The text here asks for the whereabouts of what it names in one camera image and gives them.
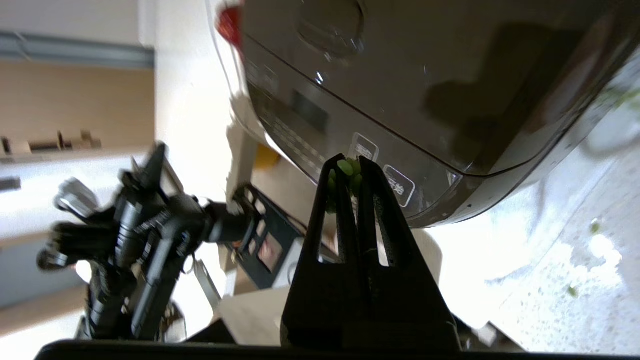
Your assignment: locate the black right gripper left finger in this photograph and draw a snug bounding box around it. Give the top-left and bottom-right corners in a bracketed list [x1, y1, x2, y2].
[279, 154, 369, 349]

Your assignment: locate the red apple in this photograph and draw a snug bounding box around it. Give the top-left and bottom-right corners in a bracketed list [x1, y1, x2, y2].
[215, 4, 246, 52]

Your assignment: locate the black rice cooker body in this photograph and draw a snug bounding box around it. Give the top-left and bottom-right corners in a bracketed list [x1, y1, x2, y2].
[242, 35, 640, 229]

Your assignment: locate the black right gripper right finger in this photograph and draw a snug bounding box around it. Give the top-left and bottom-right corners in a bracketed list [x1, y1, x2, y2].
[357, 155, 461, 350]

